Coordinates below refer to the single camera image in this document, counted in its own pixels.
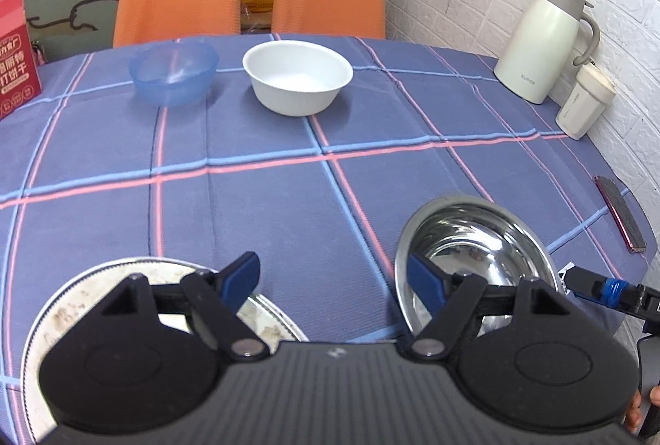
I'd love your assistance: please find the blue plaid tablecloth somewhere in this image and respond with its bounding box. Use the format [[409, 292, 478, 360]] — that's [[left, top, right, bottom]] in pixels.
[[1, 35, 659, 444]]

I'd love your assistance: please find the smartphone in pink case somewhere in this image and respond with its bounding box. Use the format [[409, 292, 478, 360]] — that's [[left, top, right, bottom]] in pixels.
[[594, 176, 646, 253]]

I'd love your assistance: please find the cream thermos jug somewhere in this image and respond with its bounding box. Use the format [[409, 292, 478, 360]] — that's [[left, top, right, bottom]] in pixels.
[[495, 0, 601, 104]]

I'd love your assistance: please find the red cracker box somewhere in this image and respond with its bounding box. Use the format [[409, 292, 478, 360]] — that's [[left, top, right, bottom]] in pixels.
[[0, 0, 41, 119]]

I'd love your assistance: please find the blue plastic bowl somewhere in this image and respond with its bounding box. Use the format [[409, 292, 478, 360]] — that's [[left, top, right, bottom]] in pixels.
[[129, 41, 219, 108]]

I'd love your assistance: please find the floral rimmed deep plate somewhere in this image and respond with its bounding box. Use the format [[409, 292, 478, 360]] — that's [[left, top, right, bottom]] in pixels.
[[20, 257, 306, 444]]

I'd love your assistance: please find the person's right hand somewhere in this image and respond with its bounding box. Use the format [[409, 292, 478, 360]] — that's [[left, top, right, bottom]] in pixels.
[[624, 384, 660, 436]]

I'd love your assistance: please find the stainless steel bowl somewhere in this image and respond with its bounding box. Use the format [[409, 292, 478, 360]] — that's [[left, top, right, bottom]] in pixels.
[[395, 196, 563, 334]]

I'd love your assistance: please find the cream tumbler cup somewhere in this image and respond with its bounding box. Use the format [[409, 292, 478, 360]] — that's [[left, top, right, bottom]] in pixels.
[[555, 62, 616, 140]]

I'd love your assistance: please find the white ceramic bowl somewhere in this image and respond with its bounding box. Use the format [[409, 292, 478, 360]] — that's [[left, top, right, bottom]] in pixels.
[[243, 40, 354, 118]]

